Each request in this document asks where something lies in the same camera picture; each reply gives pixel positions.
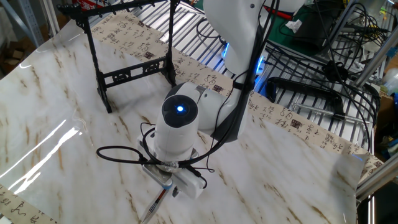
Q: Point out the stacked cardboard boxes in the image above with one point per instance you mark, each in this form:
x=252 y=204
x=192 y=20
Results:
x=14 y=56

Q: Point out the red white printed box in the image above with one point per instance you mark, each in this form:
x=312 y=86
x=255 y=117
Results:
x=90 y=3

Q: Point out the glossy marble pattern mat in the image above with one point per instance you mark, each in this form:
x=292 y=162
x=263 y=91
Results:
x=280 y=174

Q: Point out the black power adapter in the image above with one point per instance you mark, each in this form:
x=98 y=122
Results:
x=334 y=71

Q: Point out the beige calligraphy print paper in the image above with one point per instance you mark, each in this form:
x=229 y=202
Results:
x=280 y=116

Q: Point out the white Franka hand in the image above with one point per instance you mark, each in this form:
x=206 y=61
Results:
x=191 y=183

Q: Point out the slanted aluminium profile bar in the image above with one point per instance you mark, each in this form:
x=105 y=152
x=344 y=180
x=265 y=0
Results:
x=373 y=63

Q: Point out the brown calligraphy brush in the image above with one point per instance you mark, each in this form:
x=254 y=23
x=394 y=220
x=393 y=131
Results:
x=154 y=205

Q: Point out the black ornate pen rack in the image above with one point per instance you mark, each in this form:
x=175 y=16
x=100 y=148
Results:
x=93 y=56

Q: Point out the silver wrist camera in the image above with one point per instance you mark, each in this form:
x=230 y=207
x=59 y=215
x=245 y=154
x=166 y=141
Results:
x=157 y=175

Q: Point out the thick aluminium profile beam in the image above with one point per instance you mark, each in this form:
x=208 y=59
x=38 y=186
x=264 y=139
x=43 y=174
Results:
x=379 y=179

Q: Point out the clear plastic bag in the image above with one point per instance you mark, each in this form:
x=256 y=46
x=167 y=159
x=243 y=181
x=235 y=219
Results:
x=391 y=81

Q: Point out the black electronics box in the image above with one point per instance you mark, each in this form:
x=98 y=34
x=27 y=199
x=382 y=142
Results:
x=311 y=34

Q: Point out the silver metal rod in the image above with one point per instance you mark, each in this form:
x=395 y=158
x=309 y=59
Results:
x=326 y=112

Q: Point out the white metal post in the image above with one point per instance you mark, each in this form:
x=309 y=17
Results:
x=51 y=15

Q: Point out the green mat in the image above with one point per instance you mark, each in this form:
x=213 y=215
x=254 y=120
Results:
x=276 y=34

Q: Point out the red marker pen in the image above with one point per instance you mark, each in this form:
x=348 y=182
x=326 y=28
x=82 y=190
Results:
x=283 y=15

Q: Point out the crumpled white paper scrap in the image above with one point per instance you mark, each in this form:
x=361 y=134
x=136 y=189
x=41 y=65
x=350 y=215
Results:
x=293 y=25

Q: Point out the grey perforated shelf upright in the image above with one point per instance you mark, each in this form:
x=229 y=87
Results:
x=28 y=18

